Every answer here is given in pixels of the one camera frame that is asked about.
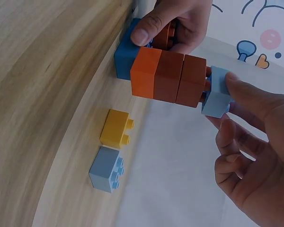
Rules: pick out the dark blue toy brick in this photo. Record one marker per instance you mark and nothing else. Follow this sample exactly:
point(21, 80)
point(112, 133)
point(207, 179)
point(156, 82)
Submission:
point(124, 59)

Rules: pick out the brown toy brick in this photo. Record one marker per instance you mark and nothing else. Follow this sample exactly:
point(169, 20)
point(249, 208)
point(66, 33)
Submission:
point(169, 75)
point(191, 82)
point(161, 39)

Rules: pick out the person's right hand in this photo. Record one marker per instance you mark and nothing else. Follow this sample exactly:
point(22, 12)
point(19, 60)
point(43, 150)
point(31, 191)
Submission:
point(274, 156)

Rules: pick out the person's left thumb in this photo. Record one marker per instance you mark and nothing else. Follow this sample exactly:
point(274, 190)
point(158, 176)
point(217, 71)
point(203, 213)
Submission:
point(153, 23)

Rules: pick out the yellow toy brick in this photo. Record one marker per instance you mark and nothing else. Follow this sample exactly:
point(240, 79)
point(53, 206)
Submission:
point(114, 128)

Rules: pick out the orange toy brick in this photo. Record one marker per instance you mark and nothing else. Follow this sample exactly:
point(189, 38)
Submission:
point(145, 73)

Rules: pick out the light blue toy brick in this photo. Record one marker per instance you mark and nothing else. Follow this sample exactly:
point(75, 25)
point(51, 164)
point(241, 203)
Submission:
point(216, 94)
point(104, 165)

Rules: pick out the person's left hand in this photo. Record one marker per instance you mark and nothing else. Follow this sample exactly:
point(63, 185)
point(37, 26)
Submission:
point(194, 19)

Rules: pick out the person's left fingers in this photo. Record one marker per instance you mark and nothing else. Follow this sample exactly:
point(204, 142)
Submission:
point(185, 43)

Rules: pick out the person's right thumb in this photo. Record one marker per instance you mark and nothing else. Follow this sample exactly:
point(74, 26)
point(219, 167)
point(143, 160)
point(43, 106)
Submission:
point(251, 94)

